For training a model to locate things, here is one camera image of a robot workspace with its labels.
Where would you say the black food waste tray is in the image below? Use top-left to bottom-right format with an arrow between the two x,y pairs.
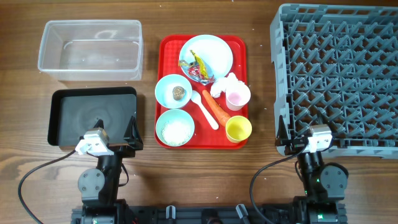
47,86 -> 137,147

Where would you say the mint green bowl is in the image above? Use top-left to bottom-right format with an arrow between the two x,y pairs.
155,109 -> 195,147

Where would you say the white plastic spoon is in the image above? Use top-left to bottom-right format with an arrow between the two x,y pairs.
191,90 -> 219,130

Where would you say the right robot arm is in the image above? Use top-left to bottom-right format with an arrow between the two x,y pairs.
273,114 -> 349,224

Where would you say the clear plastic waste bin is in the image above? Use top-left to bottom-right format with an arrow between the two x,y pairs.
37,20 -> 144,82

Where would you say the yellow plastic cup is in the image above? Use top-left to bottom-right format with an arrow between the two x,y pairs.
225,116 -> 252,143

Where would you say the pink plastic cup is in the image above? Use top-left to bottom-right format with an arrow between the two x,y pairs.
225,83 -> 251,111

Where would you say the light blue bowl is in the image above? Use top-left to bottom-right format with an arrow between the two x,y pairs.
155,74 -> 193,109

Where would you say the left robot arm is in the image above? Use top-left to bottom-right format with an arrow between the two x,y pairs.
71,116 -> 143,224

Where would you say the grey dishwasher rack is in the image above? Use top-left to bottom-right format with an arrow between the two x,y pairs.
270,4 -> 397,159

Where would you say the brown food ball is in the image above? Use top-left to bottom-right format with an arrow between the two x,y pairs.
172,86 -> 186,101

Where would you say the orange carrot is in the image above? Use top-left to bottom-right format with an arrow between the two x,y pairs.
202,90 -> 231,126

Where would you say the snack wrapper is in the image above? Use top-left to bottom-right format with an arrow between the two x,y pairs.
178,50 -> 216,85

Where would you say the white rice pile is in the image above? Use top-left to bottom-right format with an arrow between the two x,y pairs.
161,121 -> 191,146

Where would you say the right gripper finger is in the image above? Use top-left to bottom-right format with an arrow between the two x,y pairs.
317,111 -> 337,137
275,115 -> 292,146

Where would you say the red serving tray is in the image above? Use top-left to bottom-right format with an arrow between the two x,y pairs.
155,34 -> 248,150

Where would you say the white tissue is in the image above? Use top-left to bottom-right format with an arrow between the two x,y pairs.
210,72 -> 244,98

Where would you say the light blue plate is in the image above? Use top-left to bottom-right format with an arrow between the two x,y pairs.
178,35 -> 233,79

